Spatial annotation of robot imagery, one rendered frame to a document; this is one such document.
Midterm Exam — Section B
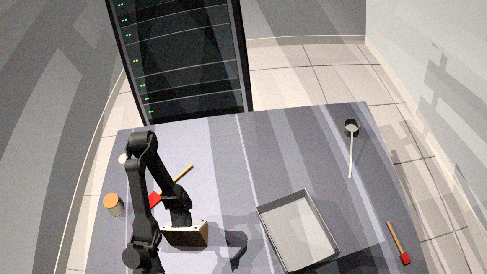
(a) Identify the grey cylindrical jar with orange lid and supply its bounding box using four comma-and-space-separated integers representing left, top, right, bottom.
103, 193, 125, 217

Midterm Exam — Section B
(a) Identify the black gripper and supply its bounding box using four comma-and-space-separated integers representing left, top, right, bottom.
143, 266, 165, 274

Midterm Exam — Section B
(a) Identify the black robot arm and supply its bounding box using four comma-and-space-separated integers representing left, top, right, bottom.
122, 130, 192, 269

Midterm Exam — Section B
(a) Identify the white cylinder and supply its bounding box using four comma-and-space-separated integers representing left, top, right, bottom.
118, 154, 127, 168

